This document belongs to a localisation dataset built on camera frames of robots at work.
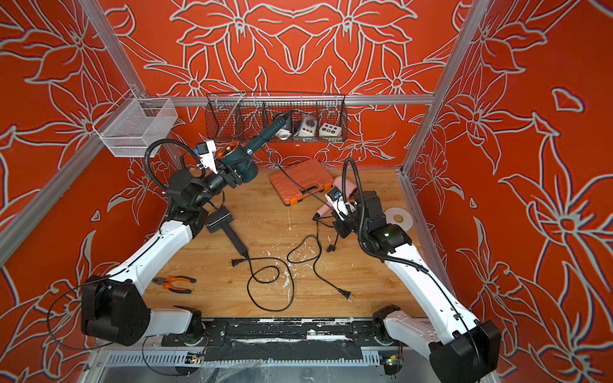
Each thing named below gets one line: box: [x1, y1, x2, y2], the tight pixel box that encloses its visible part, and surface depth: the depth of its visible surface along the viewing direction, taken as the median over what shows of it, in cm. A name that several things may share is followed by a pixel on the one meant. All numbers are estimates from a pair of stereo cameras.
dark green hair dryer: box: [217, 114, 291, 183], surface depth 68 cm
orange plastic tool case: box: [269, 158, 334, 206], surface depth 110 cm
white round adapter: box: [298, 114, 318, 137], surface depth 93 cm
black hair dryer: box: [205, 205, 250, 260], surface depth 96 cm
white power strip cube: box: [318, 122, 342, 137], surface depth 96 cm
